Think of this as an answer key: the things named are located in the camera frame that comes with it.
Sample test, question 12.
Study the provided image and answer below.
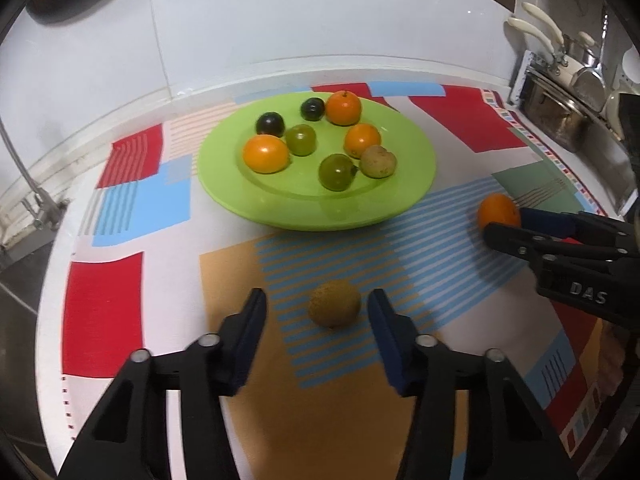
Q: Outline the steel pot under rack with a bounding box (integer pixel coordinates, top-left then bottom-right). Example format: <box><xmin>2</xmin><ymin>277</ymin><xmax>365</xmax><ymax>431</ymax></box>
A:
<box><xmin>521</xmin><ymin>70</ymin><xmax>591</xmax><ymax>153</ymax></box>

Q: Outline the colourful patterned table mat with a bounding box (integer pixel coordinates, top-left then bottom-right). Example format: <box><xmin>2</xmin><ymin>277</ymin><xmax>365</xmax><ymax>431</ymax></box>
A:
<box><xmin>61</xmin><ymin>82</ymin><xmax>613</xmax><ymax>479</ymax></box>

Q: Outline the cream handled saucepan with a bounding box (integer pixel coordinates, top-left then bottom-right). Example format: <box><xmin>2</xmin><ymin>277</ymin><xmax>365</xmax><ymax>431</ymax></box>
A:
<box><xmin>506</xmin><ymin>2</ymin><xmax>604</xmax><ymax>89</ymax></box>

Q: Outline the brown kiwi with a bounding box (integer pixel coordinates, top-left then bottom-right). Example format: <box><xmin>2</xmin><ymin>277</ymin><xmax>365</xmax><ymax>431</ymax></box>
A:
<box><xmin>359</xmin><ymin>145</ymin><xmax>397</xmax><ymax>179</ymax></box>
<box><xmin>307</xmin><ymin>280</ymin><xmax>361</xmax><ymax>328</ymax></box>

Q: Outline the white rice spoon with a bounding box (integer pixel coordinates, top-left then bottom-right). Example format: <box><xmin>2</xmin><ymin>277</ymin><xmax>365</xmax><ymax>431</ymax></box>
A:
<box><xmin>620</xmin><ymin>46</ymin><xmax>640</xmax><ymax>84</ymax></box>

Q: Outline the chrome kitchen faucet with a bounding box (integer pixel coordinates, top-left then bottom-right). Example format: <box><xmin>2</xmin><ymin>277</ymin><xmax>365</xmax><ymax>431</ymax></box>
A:
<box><xmin>0</xmin><ymin>124</ymin><xmax>65</xmax><ymax>231</ymax></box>

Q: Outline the dark plum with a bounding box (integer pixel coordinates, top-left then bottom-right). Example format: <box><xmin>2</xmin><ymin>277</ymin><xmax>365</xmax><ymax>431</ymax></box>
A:
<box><xmin>299</xmin><ymin>96</ymin><xmax>326</xmax><ymax>122</ymax></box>
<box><xmin>255</xmin><ymin>112</ymin><xmax>285</xmax><ymax>138</ymax></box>

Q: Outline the green lime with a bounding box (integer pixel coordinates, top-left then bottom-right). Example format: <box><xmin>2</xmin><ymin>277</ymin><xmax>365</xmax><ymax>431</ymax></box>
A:
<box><xmin>318</xmin><ymin>154</ymin><xmax>358</xmax><ymax>192</ymax></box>
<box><xmin>284</xmin><ymin>124</ymin><xmax>317</xmax><ymax>157</ymax></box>

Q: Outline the cream ceramic pot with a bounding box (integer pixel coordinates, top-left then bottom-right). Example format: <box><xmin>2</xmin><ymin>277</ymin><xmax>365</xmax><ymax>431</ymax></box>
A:
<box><xmin>603</xmin><ymin>90</ymin><xmax>639</xmax><ymax>139</ymax></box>

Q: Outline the large orange with stem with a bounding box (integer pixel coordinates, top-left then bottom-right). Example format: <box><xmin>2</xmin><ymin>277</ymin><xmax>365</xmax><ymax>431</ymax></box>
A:
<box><xmin>326</xmin><ymin>90</ymin><xmax>362</xmax><ymax>127</ymax></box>

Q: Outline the white dish rack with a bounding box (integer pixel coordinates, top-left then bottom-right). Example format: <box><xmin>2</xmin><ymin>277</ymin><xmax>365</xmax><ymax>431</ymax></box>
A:
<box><xmin>509</xmin><ymin>50</ymin><xmax>638</xmax><ymax>216</ymax></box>

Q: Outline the green plate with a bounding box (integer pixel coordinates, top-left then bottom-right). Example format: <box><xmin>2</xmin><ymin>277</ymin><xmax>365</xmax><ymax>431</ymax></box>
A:
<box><xmin>198</xmin><ymin>92</ymin><xmax>436</xmax><ymax>231</ymax></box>

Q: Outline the steel skimmer ladle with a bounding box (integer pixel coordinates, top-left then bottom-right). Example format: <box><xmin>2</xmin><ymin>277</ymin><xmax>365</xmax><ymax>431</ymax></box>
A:
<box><xmin>572</xmin><ymin>4</ymin><xmax>610</xmax><ymax>113</ymax></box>

